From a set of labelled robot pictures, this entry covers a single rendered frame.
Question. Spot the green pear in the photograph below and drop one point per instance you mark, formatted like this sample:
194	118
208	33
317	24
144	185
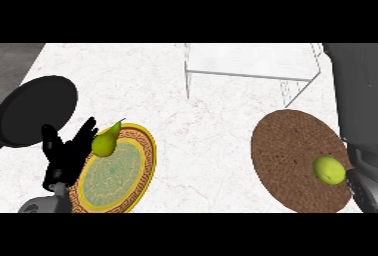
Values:
106	144

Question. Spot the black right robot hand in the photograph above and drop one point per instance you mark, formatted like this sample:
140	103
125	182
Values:
366	193

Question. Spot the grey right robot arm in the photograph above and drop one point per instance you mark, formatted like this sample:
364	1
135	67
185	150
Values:
366	157

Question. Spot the ornate yellow-rimmed plate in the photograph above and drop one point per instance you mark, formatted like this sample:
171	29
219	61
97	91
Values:
115	173

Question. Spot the yellow-green cupcake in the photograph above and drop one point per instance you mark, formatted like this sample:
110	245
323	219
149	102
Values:
329	170

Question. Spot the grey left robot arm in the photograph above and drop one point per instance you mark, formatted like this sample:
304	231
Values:
45	204

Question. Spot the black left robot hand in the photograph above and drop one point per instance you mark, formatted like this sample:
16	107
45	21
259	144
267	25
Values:
64	160

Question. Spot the black round pan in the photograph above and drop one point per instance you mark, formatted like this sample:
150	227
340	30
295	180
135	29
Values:
38	110

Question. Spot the brown round placemat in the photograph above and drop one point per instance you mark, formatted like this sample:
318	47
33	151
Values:
290	156

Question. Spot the dark grey appliance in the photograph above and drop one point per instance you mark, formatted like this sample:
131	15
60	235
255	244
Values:
357	93

